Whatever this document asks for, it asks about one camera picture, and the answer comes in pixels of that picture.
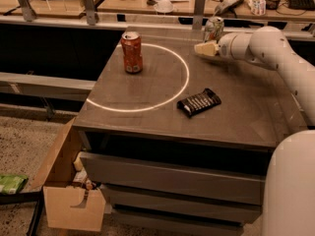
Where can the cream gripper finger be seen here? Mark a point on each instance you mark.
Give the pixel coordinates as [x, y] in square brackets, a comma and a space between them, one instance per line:
[209, 48]

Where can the green white 7up can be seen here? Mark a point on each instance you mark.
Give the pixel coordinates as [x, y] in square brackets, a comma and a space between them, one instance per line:
[213, 28]

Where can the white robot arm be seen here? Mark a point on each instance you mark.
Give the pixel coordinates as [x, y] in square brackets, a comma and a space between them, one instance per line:
[289, 195]

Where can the black chocolate rxbar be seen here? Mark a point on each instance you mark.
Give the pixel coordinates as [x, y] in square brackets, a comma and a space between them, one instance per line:
[199, 102]

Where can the orange soda can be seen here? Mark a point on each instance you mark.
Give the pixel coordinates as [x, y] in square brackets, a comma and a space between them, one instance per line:
[132, 53]

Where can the grey stapler device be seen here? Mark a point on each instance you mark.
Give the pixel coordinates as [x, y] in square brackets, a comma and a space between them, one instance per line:
[223, 6]

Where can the white bowl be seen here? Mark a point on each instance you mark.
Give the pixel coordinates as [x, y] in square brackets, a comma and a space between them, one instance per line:
[163, 6]

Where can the patterned paper cup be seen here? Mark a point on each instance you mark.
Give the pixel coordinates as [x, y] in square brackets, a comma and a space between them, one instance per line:
[257, 7]

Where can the black mesh cup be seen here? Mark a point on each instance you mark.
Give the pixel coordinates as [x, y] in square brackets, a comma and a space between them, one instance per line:
[272, 4]

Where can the grey drawer cabinet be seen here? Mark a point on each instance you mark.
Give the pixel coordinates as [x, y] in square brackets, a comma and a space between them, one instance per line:
[204, 175]

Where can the open cardboard box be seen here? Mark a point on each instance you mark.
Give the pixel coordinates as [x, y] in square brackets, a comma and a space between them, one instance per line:
[67, 206]

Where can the green snack bag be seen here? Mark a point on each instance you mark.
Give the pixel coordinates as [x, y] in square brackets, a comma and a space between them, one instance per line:
[11, 184]

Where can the metal bracket right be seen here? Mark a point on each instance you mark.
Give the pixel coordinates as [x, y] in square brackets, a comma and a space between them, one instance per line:
[198, 15]

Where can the metal bracket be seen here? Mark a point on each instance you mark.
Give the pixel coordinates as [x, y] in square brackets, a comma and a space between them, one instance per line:
[91, 14]
[27, 10]
[198, 15]

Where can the metal bracket middle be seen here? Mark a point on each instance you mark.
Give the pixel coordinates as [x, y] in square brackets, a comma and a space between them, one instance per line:
[91, 14]

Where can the metal bracket left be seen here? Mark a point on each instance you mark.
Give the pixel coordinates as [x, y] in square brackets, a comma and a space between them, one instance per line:
[27, 10]

